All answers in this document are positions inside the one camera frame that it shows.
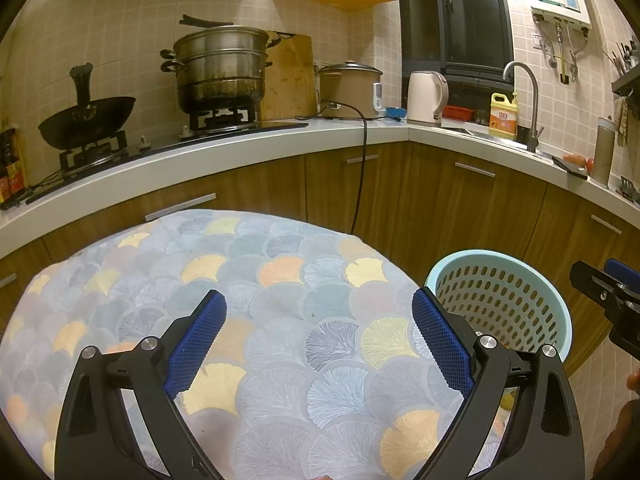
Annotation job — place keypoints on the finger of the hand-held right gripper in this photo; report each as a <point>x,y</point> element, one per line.
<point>622,271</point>
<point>592,282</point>

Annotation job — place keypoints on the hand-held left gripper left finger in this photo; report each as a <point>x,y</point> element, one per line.
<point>197,345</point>

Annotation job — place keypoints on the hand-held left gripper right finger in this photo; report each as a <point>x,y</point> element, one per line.
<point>442,345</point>

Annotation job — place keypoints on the light blue plastic basket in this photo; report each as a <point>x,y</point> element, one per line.
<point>500,290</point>

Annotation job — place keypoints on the person's right forearm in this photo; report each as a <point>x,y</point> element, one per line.
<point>622,445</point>

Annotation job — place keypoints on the person's right hand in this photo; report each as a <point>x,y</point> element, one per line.
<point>634,382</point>

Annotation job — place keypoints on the fan pattern tablecloth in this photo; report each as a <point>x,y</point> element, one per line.
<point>280,320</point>

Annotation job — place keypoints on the black kitchen knife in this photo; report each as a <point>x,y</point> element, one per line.
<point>570,166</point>

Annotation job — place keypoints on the steel thermos bottle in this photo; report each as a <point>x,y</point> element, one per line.
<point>602,152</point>

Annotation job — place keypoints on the red tomato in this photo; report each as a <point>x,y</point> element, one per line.
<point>575,159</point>

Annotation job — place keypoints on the wooden base cabinets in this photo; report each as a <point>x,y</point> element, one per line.
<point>440,200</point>

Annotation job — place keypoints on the hanging dish cloth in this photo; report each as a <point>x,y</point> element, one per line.
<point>622,122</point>

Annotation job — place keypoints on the steel faucet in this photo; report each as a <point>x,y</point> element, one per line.
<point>534,110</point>

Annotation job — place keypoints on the yellow detergent bottle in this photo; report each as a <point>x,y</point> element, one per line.
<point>502,120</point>

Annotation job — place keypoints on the black utensil rack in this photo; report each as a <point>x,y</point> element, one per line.
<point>627,80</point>

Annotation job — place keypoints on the black glass gas stove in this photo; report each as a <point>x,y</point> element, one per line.
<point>160,146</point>

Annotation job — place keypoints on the red plastic box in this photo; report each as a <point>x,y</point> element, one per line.
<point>457,112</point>

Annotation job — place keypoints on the white electric kettle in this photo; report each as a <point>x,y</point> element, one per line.
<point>422,97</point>

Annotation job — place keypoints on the black wok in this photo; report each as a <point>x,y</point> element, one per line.
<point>85,122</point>

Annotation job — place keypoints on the dark sauce bottles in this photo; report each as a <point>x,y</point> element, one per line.
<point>11,170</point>

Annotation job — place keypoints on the beige rice cooker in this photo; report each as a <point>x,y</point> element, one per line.
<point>347,90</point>

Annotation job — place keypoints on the steel steamer pot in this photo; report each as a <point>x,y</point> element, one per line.
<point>220,70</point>

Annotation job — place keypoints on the wooden cutting board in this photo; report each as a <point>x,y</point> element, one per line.
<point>295,80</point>

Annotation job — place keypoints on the dark window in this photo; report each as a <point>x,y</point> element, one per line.
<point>450,10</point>

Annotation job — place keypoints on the white wall socket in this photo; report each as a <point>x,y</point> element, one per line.
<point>536,41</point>

